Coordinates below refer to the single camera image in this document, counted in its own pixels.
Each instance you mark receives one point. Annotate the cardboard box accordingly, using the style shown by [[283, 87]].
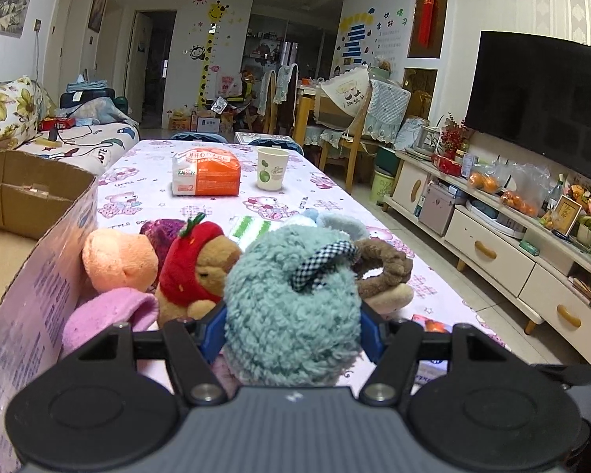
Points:
[[47, 209]]

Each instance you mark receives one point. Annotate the paper cup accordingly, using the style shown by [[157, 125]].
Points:
[[271, 167]]

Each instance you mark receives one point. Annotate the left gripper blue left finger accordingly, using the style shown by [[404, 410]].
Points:
[[210, 332]]

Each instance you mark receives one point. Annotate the orange tissue pack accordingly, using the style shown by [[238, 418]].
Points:
[[205, 172]]

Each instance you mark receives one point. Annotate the pink cartoon tablecloth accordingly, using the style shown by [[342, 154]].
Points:
[[137, 189]]

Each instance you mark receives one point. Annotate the black television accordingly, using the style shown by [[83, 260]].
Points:
[[534, 91]]

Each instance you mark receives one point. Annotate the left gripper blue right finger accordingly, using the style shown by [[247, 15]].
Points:
[[374, 333]]

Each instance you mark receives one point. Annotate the giraffe height chart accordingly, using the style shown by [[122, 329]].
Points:
[[215, 15]]

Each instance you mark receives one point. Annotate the wooden chair with covers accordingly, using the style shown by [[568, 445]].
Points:
[[375, 106]]

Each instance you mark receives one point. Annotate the green striped towel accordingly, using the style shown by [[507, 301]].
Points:
[[245, 230]]

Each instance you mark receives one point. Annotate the teal fuzzy plush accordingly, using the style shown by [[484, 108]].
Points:
[[293, 310]]

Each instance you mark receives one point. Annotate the floral sofa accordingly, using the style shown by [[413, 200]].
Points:
[[90, 133]]

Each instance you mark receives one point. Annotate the magenta knitted sock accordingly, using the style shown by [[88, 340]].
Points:
[[161, 233]]

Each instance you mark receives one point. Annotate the orange fuzzy sock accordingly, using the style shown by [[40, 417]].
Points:
[[115, 260]]

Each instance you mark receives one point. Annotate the white TV cabinet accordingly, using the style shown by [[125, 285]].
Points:
[[545, 278]]

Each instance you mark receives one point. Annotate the strawberry hat bear plush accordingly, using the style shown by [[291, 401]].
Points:
[[193, 276]]

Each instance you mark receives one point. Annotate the pink knitted sock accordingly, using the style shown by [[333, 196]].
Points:
[[126, 304]]

